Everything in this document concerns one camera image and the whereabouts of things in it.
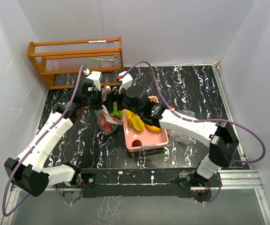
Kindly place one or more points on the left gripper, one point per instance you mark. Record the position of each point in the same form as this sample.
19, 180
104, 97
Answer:
98, 106

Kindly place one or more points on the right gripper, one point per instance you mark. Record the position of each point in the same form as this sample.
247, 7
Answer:
111, 97

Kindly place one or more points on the green grape bunch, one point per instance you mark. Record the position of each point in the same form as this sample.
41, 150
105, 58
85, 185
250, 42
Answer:
116, 113

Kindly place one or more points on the clear zip bag orange zipper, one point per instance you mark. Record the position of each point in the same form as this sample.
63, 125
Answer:
103, 112

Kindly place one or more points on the red strawberry bunch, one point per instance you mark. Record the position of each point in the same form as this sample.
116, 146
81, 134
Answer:
105, 126

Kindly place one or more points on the dark red plum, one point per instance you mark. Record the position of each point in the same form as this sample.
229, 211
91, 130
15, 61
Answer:
136, 143

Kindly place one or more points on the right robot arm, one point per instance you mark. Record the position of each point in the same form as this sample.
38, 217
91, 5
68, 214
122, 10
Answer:
219, 137

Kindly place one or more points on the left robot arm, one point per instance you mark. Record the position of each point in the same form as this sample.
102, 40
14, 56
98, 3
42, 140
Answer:
27, 170

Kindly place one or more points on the yellow banana bunch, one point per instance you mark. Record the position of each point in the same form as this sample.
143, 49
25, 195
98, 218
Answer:
130, 115

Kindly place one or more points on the yellow starfruit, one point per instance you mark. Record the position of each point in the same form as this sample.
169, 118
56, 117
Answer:
137, 124

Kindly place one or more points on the green marker pen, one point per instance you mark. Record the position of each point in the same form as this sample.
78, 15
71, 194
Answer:
99, 59

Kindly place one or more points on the wooden shelf rack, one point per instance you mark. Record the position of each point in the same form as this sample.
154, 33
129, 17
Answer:
65, 57

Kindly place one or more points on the pink plastic basket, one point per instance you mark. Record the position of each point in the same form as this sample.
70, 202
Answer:
150, 140

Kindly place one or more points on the yellow mango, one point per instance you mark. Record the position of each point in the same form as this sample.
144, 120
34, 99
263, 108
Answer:
153, 128

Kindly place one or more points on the pink white marker pen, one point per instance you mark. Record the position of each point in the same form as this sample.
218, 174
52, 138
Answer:
101, 41

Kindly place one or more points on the black base bar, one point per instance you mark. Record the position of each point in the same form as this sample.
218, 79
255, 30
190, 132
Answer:
141, 182

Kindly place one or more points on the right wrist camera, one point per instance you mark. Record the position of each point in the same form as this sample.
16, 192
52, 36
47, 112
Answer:
125, 79

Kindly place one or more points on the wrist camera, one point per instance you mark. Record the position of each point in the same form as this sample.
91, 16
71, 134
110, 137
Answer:
125, 79
96, 77

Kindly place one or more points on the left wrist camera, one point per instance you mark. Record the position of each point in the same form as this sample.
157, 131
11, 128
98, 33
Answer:
96, 77

